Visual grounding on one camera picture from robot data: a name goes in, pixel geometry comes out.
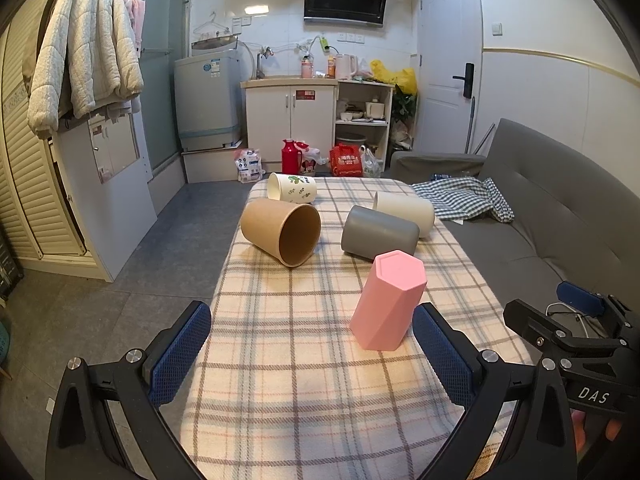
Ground wire clothes hanger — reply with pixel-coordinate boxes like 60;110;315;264
192;11;236;41

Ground red shopping bag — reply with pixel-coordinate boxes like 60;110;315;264
328;143;367;177

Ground white sink cabinet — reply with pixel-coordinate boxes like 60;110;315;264
240;77;337;163

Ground mop stick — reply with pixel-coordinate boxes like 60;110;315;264
462;95;496;156

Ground white door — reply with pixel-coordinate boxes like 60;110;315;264
414;0;483;153

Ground white partition panel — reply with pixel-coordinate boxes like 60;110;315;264
65;110;158;281

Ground green plant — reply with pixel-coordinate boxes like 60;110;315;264
392;85;418;126

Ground white cup with green print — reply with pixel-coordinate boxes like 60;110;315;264
266;172;318;204

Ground white electric kettle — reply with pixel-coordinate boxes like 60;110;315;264
334;53;358;80

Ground grey cup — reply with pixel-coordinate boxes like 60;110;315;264
341;204;420;261

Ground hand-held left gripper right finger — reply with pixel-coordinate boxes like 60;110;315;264
412;302;579;480

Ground brown paper cup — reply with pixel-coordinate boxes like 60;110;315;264
240;198;322;268

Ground grey sofa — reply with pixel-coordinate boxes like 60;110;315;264
390;118;640;361

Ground louvred wardrobe door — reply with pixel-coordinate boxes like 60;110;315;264
0;25;96;261

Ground metal faucet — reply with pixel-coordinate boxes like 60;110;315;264
256;46;275;81

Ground white cable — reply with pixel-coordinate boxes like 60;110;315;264
545;301;593;341

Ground blue checked cloth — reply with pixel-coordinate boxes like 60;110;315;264
412;176;516;224

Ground pink garment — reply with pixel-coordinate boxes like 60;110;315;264
122;0;147;53

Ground plaid tablecloth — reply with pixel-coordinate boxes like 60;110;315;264
181;176;536;480

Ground white puffy jacket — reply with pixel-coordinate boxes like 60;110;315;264
27;0;145;138

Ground red thermos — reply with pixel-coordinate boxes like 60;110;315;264
281;139;302;175

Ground white plastic bag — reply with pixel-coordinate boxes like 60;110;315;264
360;146;385;178

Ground cream cup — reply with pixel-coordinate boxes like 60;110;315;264
372;191;436;239

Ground person's right hand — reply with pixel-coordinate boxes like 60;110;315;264
571;409;625;457

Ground washing machine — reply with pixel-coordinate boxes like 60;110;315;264
174;50;244;152

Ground yellow plastic bag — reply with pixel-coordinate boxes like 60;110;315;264
370;59;418;96

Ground white bag with red print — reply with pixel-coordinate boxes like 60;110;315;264
300;142;327;176

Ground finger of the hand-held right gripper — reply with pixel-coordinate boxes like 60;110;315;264
556;281;636;343
502;299;626;362

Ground white open shelf unit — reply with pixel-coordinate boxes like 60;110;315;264
334;79;394;171

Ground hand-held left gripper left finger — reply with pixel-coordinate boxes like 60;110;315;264
46;301;213;480

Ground black door lock handle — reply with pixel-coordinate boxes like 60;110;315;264
452;62;474;98

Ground pink hexagonal cup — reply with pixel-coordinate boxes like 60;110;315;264
349;249;427;352

